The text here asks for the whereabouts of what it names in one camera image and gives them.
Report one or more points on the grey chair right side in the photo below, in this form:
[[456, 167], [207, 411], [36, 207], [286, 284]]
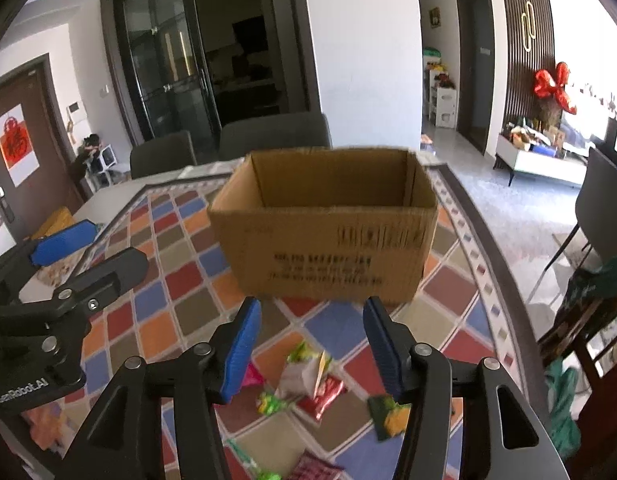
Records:
[[595, 210]]

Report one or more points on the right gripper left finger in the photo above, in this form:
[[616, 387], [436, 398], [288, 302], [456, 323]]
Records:
[[121, 437]]

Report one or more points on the colourful checkered tablecloth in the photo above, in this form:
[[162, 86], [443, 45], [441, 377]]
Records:
[[468, 305]]

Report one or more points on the red bow decoration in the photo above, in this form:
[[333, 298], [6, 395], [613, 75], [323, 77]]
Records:
[[548, 85]]

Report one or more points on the pink snack bag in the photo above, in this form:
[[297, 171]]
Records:
[[252, 377]]

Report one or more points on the white tv cabinet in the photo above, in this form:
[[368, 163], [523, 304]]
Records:
[[528, 163]]

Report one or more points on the black glass sliding door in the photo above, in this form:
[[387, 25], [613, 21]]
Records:
[[160, 76]]

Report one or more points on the green red lollipop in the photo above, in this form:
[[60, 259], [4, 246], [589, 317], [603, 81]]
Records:
[[248, 463]]

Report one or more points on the green wrapped candy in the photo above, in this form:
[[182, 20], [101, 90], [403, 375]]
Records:
[[303, 353]]

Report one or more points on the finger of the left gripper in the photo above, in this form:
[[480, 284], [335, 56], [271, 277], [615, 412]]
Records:
[[63, 247], [73, 302]]

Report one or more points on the maroon striped snack bar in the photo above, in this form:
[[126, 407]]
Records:
[[311, 467]]

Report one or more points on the white shelf unit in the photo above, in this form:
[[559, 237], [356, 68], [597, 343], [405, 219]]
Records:
[[441, 98]]

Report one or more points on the brown cardboard box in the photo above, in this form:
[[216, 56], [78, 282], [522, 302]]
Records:
[[327, 223]]

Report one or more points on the brown entrance door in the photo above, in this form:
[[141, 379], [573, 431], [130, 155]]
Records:
[[35, 152]]

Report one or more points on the dark grey dining chair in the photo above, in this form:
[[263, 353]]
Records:
[[166, 153]]

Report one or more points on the grey foil snack pouch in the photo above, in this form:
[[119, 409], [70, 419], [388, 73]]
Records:
[[302, 377]]

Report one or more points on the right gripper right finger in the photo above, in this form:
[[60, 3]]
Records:
[[503, 438]]

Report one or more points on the dark green chips packet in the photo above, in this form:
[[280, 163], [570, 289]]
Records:
[[390, 419]]

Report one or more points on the red snack packet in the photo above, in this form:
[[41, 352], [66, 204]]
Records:
[[314, 409]]

